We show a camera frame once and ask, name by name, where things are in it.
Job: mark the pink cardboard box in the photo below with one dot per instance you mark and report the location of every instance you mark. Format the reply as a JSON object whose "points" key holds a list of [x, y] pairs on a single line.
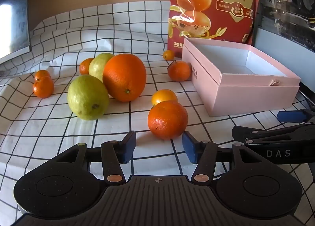
{"points": [[246, 98]]}

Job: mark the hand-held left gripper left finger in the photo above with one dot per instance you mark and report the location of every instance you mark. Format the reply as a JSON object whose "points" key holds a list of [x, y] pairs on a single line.
{"points": [[129, 147]]}

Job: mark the red snack bag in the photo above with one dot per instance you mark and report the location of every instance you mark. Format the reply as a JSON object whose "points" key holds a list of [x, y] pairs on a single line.
{"points": [[221, 19]]}

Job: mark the small green lemon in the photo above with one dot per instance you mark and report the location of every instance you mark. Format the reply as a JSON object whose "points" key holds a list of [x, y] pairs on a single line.
{"points": [[98, 66]]}

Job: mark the large navel orange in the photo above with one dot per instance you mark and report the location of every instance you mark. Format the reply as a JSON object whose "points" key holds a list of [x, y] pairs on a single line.
{"points": [[124, 76]]}

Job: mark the computer case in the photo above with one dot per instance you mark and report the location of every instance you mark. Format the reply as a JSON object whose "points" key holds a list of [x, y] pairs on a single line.
{"points": [[283, 19]]}

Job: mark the tiny orange kumquat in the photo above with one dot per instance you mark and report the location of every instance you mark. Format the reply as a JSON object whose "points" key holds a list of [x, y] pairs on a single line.
{"points": [[168, 55]]}

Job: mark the dark glossy monitor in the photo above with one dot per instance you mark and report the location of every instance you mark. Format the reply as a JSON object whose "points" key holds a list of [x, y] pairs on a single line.
{"points": [[14, 19]]}

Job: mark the yellow-orange small citrus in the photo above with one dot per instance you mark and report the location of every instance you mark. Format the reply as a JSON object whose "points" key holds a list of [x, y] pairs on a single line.
{"points": [[163, 96]]}

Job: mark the medium bumpy mandarin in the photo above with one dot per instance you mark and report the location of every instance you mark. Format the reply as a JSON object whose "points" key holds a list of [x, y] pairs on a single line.
{"points": [[167, 120]]}

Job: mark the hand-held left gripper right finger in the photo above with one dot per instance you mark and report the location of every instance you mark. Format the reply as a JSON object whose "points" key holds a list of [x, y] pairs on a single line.
{"points": [[189, 147]]}

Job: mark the small mandarin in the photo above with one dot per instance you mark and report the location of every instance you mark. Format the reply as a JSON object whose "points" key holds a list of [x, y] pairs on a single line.
{"points": [[41, 74], [85, 66], [43, 87]]}

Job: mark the white black-checked cloth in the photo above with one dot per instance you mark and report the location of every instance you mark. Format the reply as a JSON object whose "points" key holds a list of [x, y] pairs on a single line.
{"points": [[49, 130]]}

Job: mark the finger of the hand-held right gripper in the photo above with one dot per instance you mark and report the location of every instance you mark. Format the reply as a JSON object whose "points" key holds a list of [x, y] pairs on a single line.
{"points": [[290, 117], [246, 132]]}

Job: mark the mandarin with thin stem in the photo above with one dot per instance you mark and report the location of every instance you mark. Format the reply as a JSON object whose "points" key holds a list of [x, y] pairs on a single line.
{"points": [[179, 71]]}

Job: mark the large green lemon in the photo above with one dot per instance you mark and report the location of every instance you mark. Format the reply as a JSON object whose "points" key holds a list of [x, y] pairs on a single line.
{"points": [[86, 98]]}

